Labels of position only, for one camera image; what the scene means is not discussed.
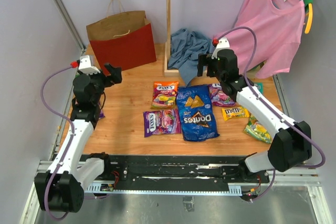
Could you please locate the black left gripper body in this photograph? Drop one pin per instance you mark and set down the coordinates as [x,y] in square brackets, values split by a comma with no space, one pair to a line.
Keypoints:
[100,81]

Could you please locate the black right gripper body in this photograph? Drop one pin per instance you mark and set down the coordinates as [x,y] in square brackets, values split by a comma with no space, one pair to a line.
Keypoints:
[220,75]

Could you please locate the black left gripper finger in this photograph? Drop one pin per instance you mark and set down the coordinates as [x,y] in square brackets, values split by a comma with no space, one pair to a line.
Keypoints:
[109,70]
[116,75]

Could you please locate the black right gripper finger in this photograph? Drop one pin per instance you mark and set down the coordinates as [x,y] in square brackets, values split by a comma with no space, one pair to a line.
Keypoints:
[211,66]
[202,62]

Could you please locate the purple snack bag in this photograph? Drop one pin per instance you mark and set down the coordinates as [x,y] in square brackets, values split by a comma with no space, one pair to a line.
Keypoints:
[218,97]

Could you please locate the red paper bag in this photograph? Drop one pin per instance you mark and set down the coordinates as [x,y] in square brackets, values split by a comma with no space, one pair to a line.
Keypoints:
[123,40]

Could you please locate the green candy snack bag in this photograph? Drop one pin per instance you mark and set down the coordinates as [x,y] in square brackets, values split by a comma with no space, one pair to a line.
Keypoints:
[260,87]

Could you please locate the blue Doritos chip bag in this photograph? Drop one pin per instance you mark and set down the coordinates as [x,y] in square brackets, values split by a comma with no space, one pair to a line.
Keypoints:
[196,113]

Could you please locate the small yellow snack packet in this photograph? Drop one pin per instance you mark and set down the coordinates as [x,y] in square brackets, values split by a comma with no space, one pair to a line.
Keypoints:
[233,113]

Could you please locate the orange Fox's candy bag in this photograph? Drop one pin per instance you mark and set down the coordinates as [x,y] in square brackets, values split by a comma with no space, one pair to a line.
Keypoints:
[164,94]

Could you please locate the purple berries Fox's candy bag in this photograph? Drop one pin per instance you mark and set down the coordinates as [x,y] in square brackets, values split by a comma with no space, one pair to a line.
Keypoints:
[161,122]

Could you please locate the green yellow Fox's candy bag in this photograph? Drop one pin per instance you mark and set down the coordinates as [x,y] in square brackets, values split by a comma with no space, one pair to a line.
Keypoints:
[257,131]

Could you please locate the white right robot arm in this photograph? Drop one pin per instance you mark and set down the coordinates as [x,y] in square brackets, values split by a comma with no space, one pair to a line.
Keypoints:
[290,139]

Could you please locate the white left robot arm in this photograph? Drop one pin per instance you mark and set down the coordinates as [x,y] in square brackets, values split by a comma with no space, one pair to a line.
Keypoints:
[62,187]

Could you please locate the blue crumpled shirt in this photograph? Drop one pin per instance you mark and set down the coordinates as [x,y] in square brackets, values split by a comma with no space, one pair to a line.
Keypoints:
[186,45]

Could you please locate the yellow clothes hanger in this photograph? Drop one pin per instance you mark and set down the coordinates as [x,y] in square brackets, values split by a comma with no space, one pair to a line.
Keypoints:
[305,1]

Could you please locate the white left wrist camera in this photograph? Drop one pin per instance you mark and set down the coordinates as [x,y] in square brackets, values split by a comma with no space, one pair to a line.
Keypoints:
[87,65]

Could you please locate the wooden rack frame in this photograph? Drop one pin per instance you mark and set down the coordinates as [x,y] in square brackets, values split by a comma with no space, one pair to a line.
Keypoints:
[207,16]

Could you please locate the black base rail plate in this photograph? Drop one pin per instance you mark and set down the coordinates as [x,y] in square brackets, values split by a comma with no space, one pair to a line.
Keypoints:
[159,174]

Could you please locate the aluminium corner post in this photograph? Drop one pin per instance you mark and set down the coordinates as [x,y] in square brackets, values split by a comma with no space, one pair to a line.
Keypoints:
[68,21]

